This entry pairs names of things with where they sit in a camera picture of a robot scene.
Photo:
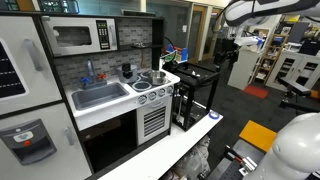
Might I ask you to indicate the white cabinet with glass doors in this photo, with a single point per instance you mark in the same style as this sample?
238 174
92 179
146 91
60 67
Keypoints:
293 70

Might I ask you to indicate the wooden toy spatula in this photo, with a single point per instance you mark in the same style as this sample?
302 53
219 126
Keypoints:
144 60

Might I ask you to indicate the red floor mat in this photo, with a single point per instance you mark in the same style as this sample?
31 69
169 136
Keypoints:
255 91

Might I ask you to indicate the plain white pedestal cabinet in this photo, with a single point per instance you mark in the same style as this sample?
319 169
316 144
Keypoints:
243 71

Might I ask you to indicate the grey toy sink basin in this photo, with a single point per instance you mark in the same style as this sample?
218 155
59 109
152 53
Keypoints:
98 95

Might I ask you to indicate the wooden framed glass door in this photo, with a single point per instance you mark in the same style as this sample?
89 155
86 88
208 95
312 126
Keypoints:
196 33
213 36

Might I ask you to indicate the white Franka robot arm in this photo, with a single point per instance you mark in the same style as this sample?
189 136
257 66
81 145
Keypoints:
296 150

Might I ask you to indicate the white toy oven door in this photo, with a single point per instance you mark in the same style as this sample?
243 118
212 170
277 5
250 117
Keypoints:
154 121

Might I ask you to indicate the grey toy water dispenser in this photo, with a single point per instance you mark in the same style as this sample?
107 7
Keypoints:
25 141

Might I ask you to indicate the wooden bookshelf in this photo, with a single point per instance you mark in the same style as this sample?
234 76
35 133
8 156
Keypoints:
271 53

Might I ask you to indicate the clear plastic wrapped bundle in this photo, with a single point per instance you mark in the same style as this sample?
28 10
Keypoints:
193 160

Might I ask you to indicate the grey lidded toy pot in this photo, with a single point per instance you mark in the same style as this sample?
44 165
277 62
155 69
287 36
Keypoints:
126 75

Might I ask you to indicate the white toy microwave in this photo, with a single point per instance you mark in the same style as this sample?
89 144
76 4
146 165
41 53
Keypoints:
73 36

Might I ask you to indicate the round silver stove knob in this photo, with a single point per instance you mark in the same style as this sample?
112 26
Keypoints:
152 95
161 92
170 89
142 99

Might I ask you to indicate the blue and green gadget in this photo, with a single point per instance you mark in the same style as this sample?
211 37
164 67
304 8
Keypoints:
176 54

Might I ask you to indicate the black bag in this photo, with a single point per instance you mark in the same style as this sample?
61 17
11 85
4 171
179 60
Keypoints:
310 47

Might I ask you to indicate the shiny steel pot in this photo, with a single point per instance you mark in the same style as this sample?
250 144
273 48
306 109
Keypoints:
157 78

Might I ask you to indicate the grey toy faucet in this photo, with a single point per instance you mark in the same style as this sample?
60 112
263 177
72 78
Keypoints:
90 71

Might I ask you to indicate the small metal dish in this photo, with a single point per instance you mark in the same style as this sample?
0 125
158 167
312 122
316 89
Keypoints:
140 44

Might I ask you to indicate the yellow floor mat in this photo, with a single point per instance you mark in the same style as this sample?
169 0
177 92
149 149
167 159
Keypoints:
257 135

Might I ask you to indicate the round stove burner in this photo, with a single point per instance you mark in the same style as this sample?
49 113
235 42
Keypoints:
144 74
142 86

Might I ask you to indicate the white and black toy kitchen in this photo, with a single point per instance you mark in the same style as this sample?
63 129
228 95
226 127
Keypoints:
110 110

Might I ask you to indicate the blue tape roll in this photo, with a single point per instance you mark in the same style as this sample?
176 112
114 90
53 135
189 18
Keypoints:
214 115

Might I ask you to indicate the black padded bench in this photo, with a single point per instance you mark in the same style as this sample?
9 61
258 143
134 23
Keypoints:
293 86

